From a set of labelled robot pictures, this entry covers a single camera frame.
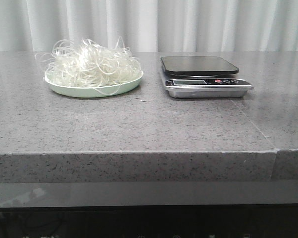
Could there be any pale green round plate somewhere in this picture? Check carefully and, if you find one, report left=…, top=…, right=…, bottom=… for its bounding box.
left=44, top=71, right=144, bottom=98

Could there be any white vermicelli noodle bundle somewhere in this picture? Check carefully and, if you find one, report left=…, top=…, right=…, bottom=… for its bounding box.
left=35, top=37, right=142, bottom=87

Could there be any silver digital kitchen scale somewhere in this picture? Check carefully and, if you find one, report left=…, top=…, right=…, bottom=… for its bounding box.
left=161, top=56, right=254, bottom=98

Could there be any white pleated curtain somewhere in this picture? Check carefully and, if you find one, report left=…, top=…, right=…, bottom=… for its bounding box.
left=0, top=0, right=298, bottom=52

